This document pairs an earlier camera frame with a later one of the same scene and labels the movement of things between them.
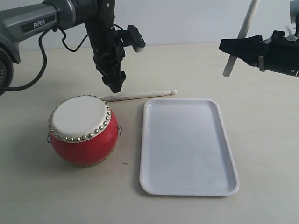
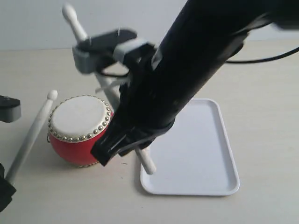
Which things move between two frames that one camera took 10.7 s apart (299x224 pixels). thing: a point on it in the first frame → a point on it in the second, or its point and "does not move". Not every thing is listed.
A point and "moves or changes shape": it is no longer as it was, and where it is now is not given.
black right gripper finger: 252,59 → 140,145
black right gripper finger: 247,47 → 106,147
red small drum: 83,130 does not move
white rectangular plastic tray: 185,150 does not move
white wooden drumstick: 231,59 moves or changes shape
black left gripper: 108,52 → 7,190
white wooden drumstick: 110,98 moves or changes shape
